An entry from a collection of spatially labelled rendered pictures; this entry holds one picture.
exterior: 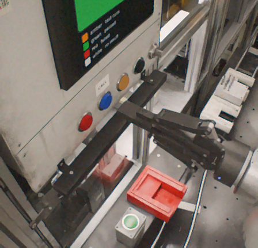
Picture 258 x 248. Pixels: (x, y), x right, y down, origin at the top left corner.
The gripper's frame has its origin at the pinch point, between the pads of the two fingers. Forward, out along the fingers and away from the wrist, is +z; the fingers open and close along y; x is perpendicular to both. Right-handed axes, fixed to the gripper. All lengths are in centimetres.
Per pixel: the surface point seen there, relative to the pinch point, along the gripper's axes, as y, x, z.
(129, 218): -38.7, 4.4, -1.6
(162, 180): -45.9, -14.5, -1.9
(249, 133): -74, -75, -22
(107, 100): 0.3, 0.1, 6.5
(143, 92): -5.7, -10.2, 4.8
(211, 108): -56, -62, -1
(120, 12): 17.9, -2.8, 5.3
